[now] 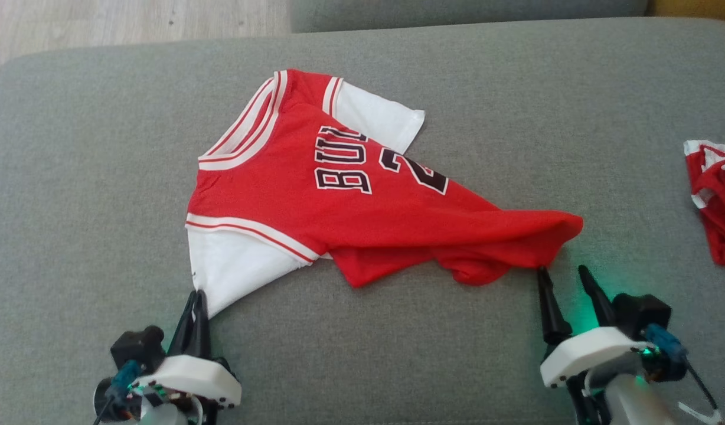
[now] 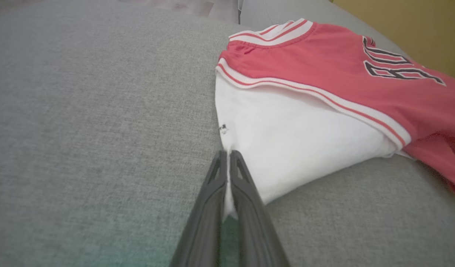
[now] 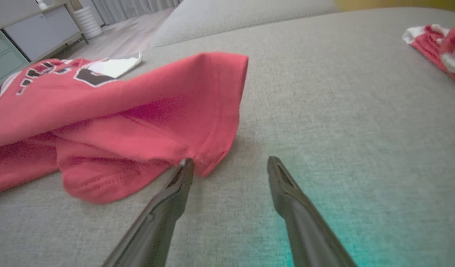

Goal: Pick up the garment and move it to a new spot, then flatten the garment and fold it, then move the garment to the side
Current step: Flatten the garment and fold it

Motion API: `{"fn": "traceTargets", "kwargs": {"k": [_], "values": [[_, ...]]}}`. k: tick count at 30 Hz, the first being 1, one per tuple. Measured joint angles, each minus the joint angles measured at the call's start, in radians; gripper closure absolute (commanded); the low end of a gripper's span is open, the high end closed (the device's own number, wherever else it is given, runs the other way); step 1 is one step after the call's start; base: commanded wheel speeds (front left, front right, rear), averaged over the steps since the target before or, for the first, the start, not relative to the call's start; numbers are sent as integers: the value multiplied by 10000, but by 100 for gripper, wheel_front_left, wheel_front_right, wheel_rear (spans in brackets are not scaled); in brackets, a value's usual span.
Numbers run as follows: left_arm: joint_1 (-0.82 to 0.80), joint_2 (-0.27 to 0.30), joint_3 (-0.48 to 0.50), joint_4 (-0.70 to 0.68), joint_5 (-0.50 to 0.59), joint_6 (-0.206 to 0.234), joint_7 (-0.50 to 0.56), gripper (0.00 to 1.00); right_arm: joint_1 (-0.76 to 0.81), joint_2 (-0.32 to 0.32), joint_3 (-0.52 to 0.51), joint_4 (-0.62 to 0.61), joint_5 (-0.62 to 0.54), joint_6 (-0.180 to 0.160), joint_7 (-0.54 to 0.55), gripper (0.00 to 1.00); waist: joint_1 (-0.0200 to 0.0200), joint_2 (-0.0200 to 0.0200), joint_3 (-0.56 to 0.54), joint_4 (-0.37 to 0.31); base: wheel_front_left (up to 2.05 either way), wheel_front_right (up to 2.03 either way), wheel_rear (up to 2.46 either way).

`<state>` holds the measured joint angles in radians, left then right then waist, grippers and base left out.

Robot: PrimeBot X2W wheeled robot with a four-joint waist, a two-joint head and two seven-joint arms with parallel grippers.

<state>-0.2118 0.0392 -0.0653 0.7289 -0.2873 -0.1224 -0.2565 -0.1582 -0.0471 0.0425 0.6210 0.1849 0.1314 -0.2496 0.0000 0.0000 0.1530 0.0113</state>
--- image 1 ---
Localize white cable tie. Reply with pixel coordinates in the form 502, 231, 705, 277
678, 401, 721, 424

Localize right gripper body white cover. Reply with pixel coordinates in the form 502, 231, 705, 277
539, 326, 650, 425

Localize grey sofa cushion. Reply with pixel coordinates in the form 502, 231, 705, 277
288, 0, 650, 34

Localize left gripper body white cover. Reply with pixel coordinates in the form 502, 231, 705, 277
130, 356, 243, 425

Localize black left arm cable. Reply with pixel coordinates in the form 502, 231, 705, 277
93, 360, 143, 425

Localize red jersey white sleeves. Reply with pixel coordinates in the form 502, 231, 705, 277
185, 68, 585, 320

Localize red shorts white waistband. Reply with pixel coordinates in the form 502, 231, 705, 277
684, 139, 725, 267

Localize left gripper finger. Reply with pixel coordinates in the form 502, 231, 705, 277
192, 290, 212, 358
168, 290, 198, 357

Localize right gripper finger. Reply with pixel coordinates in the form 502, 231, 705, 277
577, 264, 618, 329
537, 266, 574, 346

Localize large grey sofa seat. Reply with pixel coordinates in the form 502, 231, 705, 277
0, 17, 725, 425

